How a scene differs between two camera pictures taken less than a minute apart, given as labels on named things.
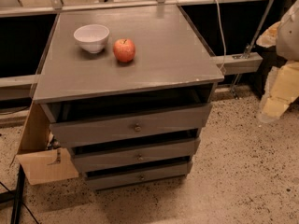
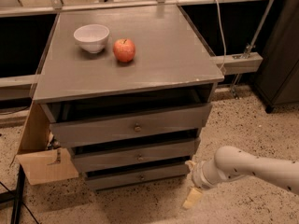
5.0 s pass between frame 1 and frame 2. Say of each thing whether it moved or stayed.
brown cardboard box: stayed
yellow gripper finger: moved
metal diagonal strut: stayed
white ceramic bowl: stayed
